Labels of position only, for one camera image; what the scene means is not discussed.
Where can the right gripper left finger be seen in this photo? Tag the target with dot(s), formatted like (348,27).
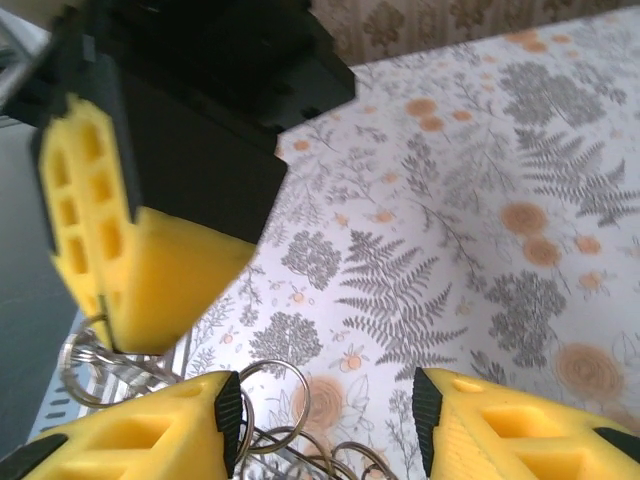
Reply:
(150,440)

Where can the grey metal panel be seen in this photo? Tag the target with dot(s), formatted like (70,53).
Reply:
(25,250)

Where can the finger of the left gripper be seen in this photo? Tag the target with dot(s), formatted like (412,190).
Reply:
(70,235)
(190,200)

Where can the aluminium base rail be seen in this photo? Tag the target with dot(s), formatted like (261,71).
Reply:
(20,75)

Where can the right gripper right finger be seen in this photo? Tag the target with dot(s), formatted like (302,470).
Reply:
(525,440)

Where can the metal keyring bundle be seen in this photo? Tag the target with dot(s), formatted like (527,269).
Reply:
(85,356)

